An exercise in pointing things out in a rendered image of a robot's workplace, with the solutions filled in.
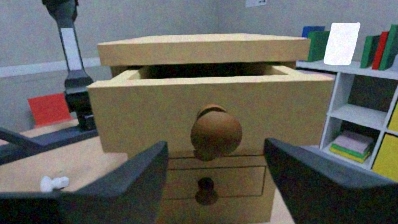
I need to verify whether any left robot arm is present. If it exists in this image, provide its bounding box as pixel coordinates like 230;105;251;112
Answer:
42;0;98;132

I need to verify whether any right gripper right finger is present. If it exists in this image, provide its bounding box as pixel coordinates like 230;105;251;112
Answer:
264;137;398;224

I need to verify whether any wooden drawer knob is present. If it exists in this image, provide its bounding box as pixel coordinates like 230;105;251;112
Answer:
191;103;242;157

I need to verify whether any tan wooden drawer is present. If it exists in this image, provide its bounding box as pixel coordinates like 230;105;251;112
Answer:
88;61;334;153

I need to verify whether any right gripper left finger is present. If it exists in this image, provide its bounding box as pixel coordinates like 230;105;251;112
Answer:
0;141;168;224

